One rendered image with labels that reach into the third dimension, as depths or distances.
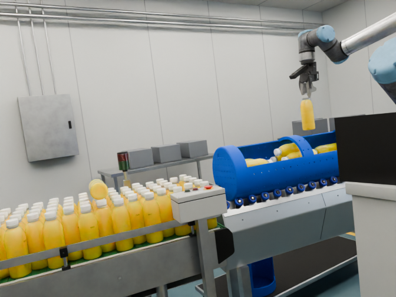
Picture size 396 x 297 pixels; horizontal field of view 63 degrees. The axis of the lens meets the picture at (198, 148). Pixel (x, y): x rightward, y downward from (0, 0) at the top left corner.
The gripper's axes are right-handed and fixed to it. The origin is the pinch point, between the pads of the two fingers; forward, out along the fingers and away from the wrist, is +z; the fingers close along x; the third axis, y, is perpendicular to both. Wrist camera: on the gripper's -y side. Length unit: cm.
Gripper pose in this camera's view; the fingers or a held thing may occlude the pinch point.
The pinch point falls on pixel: (305, 96)
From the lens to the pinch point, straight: 200.3
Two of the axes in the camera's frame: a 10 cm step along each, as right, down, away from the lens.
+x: -3.5, -0.4, 9.3
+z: 0.6, 10.0, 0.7
